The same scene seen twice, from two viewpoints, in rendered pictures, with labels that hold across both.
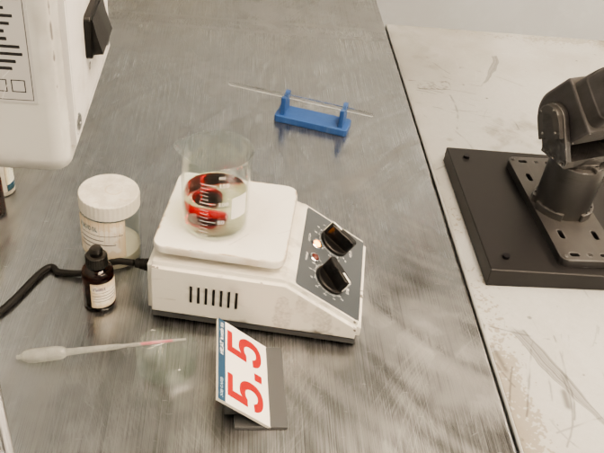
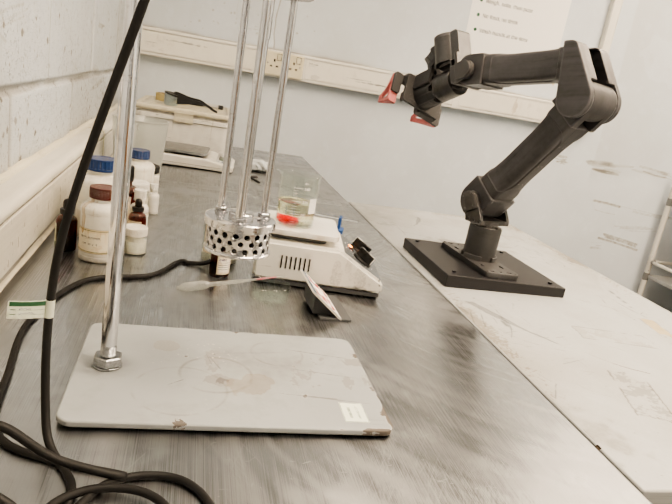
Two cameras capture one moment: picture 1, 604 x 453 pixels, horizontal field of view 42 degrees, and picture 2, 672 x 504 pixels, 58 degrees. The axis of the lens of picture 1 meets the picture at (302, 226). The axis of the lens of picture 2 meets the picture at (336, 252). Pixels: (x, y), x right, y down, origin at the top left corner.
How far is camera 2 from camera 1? 45 cm
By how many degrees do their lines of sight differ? 23
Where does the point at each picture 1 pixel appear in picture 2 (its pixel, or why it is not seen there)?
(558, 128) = (474, 202)
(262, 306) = (325, 269)
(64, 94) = not seen: outside the picture
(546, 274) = (478, 279)
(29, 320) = (177, 277)
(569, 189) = (483, 240)
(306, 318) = (350, 277)
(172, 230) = not seen: hidden behind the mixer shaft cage
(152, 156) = not seen: hidden behind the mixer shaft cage
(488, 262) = (444, 272)
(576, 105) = (482, 188)
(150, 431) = (270, 317)
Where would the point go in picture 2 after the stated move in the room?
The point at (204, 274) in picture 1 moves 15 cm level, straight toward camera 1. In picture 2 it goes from (291, 246) to (311, 281)
